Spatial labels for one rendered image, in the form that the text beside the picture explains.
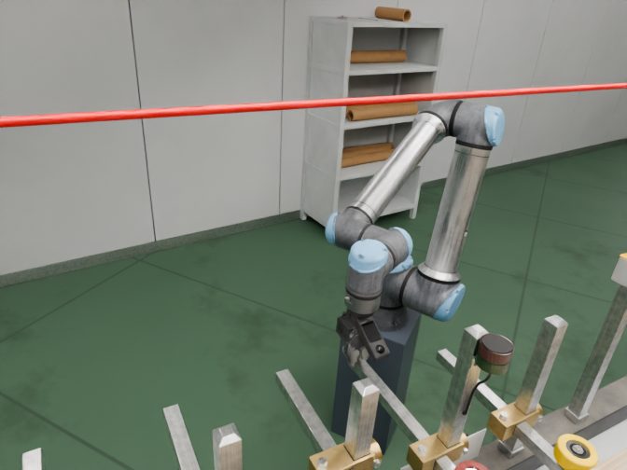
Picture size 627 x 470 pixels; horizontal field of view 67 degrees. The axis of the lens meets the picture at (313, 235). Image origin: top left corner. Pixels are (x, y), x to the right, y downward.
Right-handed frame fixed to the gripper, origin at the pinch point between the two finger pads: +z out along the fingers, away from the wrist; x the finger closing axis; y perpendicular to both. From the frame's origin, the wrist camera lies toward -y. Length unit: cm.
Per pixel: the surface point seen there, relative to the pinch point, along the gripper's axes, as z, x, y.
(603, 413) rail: 12, -64, -34
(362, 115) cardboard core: -8, -131, 205
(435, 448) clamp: -4.9, 0.1, -31.2
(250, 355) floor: 84, -8, 101
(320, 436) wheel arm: -13.8, 25.4, -24.4
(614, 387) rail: 12, -77, -28
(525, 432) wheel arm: -2.4, -24.2, -35.4
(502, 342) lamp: -36, -5, -35
